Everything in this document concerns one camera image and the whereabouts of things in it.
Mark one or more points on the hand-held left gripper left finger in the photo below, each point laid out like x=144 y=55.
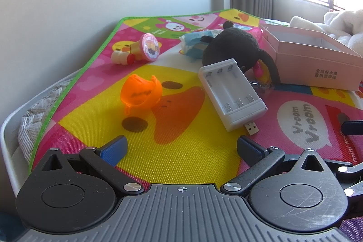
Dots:
x=113 y=150

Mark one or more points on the colourful cartoon play mat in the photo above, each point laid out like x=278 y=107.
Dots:
x=184 y=151

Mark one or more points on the white fluffy blanket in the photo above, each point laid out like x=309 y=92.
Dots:
x=340 y=23

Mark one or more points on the white battery charger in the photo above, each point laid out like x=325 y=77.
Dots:
x=235 y=117

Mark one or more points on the orange plastic capsule half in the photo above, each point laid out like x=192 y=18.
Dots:
x=139 y=94

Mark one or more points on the small pink yellow toy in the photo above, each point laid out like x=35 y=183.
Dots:
x=262 y=74

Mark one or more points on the blue cloth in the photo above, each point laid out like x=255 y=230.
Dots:
x=7 y=227

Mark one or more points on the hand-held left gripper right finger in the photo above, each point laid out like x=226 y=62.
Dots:
x=249 y=150

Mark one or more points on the grey quilted mattress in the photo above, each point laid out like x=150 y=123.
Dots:
x=37 y=123

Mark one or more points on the blue tissue packet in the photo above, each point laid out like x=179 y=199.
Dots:
x=192 y=42

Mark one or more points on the pink cardboard box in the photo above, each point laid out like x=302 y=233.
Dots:
x=312 y=72

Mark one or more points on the black plush toy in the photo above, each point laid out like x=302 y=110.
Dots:
x=232 y=43

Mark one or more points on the small white red toy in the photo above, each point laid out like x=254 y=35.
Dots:
x=120 y=57

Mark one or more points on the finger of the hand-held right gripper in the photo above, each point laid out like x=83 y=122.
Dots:
x=350 y=169
x=353 y=128

